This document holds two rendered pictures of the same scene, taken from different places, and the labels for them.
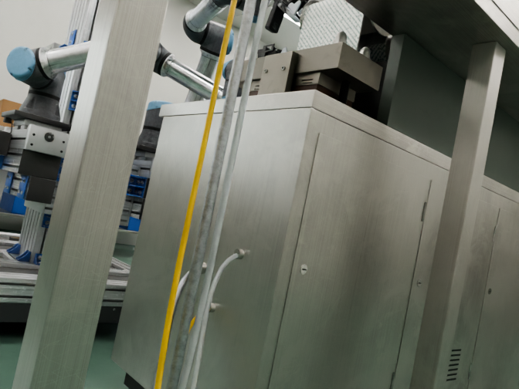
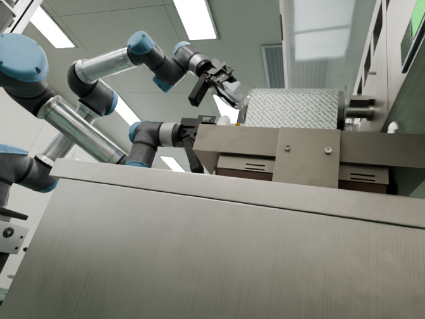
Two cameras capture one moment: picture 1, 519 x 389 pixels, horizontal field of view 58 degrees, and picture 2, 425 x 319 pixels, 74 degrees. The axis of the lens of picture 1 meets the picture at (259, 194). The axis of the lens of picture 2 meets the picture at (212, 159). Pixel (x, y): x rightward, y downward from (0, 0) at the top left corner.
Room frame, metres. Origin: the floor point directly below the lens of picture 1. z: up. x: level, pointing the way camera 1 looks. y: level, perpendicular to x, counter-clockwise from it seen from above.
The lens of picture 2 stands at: (0.85, 0.35, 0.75)
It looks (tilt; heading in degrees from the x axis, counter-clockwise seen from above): 23 degrees up; 332
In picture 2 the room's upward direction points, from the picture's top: 14 degrees clockwise
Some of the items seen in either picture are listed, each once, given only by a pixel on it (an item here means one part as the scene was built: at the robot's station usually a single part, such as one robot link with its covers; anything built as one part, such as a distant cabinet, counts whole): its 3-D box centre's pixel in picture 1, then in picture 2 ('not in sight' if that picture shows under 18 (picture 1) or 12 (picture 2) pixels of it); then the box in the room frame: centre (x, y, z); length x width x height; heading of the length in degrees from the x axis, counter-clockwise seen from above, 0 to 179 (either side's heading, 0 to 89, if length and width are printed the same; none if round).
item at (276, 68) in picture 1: (276, 76); (306, 158); (1.15, 0.02, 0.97); 0.10 x 0.03 x 0.11; 41
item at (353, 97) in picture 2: not in sight; (360, 102); (1.24, -0.27, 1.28); 0.06 x 0.05 x 0.02; 41
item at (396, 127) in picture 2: (340, 40); (396, 132); (1.07, -0.11, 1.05); 0.04 x 0.04 x 0.04
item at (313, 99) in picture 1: (446, 194); (273, 268); (2.05, -0.80, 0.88); 2.52 x 0.66 x 0.04; 131
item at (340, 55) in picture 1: (300, 75); (299, 162); (1.22, -0.04, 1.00); 0.40 x 0.16 x 0.06; 41
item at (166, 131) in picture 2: not in sight; (172, 135); (1.59, 0.11, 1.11); 0.08 x 0.05 x 0.08; 131
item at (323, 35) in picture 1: (324, 54); (286, 141); (1.33, -0.10, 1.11); 0.23 x 0.01 x 0.18; 41
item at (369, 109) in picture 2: not in sight; (358, 112); (1.24, -0.26, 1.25); 0.07 x 0.04 x 0.04; 41
